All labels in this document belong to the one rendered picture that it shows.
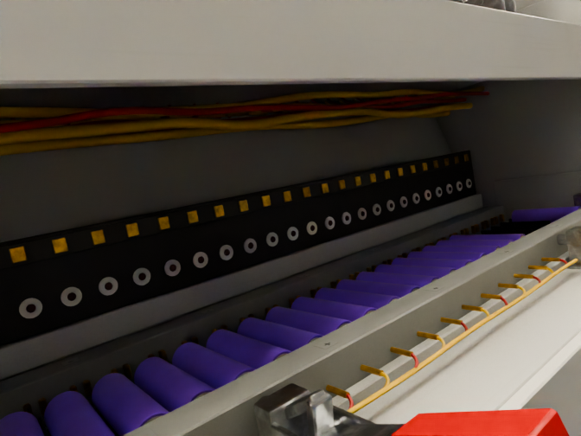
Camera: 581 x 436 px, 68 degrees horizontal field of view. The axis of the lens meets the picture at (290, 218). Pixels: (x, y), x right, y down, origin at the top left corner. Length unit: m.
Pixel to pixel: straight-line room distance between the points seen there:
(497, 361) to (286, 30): 0.17
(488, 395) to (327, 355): 0.06
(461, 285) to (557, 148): 0.32
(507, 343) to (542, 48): 0.23
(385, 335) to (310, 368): 0.05
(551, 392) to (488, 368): 0.02
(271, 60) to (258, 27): 0.01
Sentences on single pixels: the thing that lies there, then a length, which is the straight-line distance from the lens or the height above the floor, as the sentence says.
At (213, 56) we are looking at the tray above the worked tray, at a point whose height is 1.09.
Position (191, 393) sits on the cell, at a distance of 0.19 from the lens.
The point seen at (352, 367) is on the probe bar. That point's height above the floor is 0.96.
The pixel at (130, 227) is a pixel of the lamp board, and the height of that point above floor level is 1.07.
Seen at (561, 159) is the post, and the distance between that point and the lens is 0.56.
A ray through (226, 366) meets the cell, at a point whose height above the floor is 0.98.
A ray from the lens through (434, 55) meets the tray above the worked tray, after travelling 0.27.
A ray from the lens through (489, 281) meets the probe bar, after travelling 0.28.
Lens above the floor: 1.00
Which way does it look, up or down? 10 degrees up
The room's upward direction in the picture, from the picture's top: 22 degrees counter-clockwise
